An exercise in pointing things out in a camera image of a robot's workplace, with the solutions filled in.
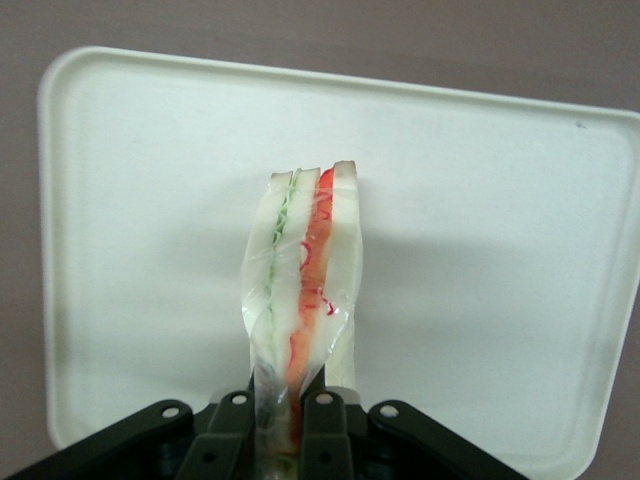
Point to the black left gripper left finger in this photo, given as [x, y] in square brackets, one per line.
[220, 435]

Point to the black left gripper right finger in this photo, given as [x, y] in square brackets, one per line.
[330, 435]

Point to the triangle sandwich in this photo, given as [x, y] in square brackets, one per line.
[300, 280]

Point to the cream plastic tray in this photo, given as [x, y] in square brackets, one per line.
[150, 200]

